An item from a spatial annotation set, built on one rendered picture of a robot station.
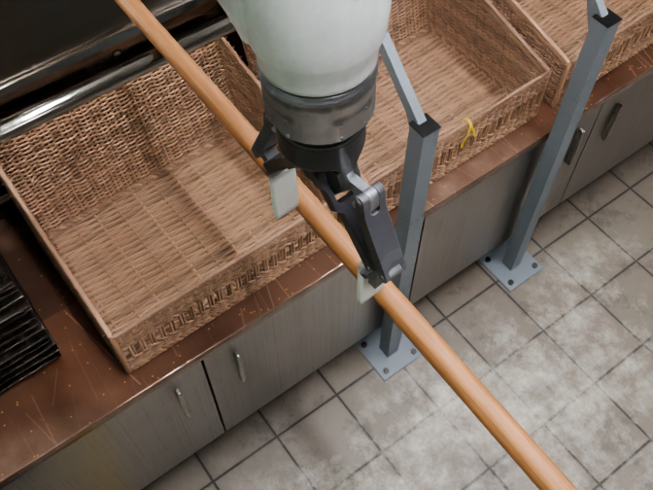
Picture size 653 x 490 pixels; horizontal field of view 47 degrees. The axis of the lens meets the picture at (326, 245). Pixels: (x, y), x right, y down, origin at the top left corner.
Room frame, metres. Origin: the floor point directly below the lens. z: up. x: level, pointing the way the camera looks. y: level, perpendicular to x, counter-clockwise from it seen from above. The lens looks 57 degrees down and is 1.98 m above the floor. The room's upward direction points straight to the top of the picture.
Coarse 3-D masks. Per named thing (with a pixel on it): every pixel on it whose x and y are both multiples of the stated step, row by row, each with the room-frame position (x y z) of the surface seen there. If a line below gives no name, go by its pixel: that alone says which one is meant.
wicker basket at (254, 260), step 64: (64, 128) 1.05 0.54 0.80; (128, 128) 1.11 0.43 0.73; (192, 128) 1.18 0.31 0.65; (256, 128) 1.18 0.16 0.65; (128, 192) 1.04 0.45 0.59; (192, 192) 1.04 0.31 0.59; (256, 192) 1.04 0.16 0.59; (320, 192) 0.99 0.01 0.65; (64, 256) 0.87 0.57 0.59; (128, 256) 0.87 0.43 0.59; (192, 256) 0.87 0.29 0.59; (256, 256) 0.79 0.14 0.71; (128, 320) 0.71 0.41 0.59; (192, 320) 0.69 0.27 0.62
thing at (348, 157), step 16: (288, 144) 0.39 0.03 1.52; (304, 144) 0.39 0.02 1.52; (336, 144) 0.39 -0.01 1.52; (352, 144) 0.39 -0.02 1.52; (304, 160) 0.39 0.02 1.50; (320, 160) 0.38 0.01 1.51; (336, 160) 0.39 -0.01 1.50; (352, 160) 0.39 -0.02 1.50; (336, 176) 0.39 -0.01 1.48; (336, 192) 0.39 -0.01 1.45
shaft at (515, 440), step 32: (128, 0) 0.94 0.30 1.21; (160, 32) 0.87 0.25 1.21; (192, 64) 0.81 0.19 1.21; (224, 96) 0.75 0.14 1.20; (256, 160) 0.64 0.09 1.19; (320, 224) 0.53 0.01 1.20; (352, 256) 0.48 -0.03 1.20; (384, 288) 0.44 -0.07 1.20; (416, 320) 0.40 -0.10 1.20; (448, 352) 0.36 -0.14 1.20; (448, 384) 0.33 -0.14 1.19; (480, 384) 0.32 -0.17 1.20; (480, 416) 0.29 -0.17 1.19; (512, 448) 0.25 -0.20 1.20; (544, 480) 0.22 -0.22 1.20
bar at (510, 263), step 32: (192, 32) 0.91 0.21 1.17; (224, 32) 0.92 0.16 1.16; (608, 32) 1.18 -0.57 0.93; (128, 64) 0.84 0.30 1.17; (160, 64) 0.86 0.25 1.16; (576, 64) 1.21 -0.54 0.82; (64, 96) 0.77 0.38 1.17; (96, 96) 0.79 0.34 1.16; (416, 96) 0.96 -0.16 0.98; (576, 96) 1.18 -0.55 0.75; (0, 128) 0.71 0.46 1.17; (32, 128) 0.73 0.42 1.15; (416, 128) 0.91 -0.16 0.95; (416, 160) 0.90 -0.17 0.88; (544, 160) 1.20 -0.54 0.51; (416, 192) 0.89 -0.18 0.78; (544, 192) 1.18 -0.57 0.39; (416, 224) 0.90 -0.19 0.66; (512, 256) 1.19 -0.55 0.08; (512, 288) 1.12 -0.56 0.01; (384, 320) 0.92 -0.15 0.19; (384, 352) 0.90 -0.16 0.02; (416, 352) 0.90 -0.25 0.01
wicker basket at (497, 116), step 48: (432, 0) 1.59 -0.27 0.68; (480, 0) 1.46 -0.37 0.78; (432, 48) 1.51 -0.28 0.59; (480, 48) 1.44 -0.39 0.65; (528, 48) 1.34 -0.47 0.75; (384, 96) 1.34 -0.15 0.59; (432, 96) 1.34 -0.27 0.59; (480, 96) 1.34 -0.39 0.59; (528, 96) 1.25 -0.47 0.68; (384, 144) 1.18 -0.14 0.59; (480, 144) 1.17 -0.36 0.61
